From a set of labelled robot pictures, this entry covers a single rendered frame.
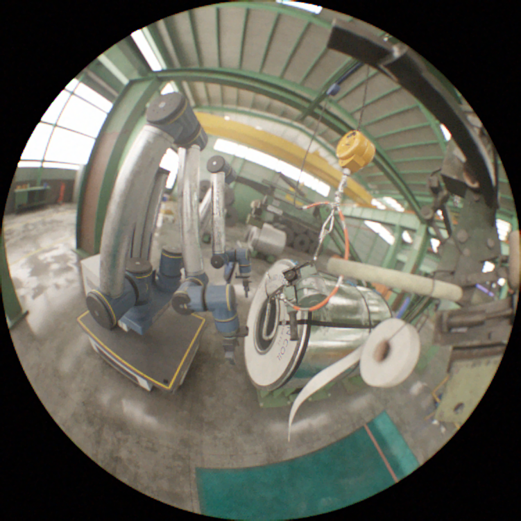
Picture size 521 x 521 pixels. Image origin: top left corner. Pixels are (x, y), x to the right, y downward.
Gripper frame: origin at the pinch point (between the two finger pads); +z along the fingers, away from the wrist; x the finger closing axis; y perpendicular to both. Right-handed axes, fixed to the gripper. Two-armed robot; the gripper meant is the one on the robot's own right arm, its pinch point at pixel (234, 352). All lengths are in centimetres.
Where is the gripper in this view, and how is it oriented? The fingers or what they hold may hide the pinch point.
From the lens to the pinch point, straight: 85.7
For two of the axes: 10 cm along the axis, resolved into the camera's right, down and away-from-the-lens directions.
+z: 0.6, 9.5, 3.0
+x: -0.3, 3.1, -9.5
